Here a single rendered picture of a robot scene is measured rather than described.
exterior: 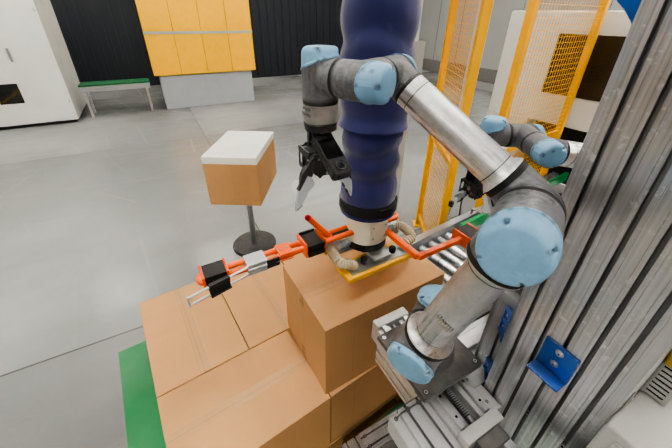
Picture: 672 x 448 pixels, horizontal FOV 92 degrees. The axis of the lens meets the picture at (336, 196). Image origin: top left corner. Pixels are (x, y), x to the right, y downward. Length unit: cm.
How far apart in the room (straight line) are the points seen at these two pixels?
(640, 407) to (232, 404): 130
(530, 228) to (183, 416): 144
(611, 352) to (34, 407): 265
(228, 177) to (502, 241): 218
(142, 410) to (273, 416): 103
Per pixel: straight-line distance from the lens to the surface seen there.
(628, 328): 85
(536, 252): 57
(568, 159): 112
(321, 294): 136
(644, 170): 74
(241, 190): 255
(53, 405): 267
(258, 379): 164
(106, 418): 247
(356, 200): 116
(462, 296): 69
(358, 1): 100
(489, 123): 113
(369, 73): 60
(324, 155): 68
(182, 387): 171
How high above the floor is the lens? 193
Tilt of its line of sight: 30 degrees down
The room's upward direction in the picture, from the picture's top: 1 degrees clockwise
